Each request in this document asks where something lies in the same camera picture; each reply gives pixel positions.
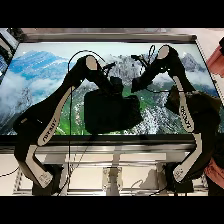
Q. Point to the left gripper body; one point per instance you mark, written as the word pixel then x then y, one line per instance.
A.
pixel 116 85

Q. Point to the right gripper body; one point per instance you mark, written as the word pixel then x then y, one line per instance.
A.
pixel 140 84

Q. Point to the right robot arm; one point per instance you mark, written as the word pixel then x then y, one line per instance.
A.
pixel 185 110

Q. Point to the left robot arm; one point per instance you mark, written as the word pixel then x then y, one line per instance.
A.
pixel 50 118

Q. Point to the black garment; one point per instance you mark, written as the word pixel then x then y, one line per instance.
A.
pixel 203 106

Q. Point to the red garment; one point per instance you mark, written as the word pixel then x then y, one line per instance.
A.
pixel 216 61

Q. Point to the pink garment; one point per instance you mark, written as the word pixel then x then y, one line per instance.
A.
pixel 216 174

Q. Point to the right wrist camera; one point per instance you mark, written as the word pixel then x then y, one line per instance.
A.
pixel 136 58

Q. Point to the silver frame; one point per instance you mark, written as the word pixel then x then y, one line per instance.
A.
pixel 113 157

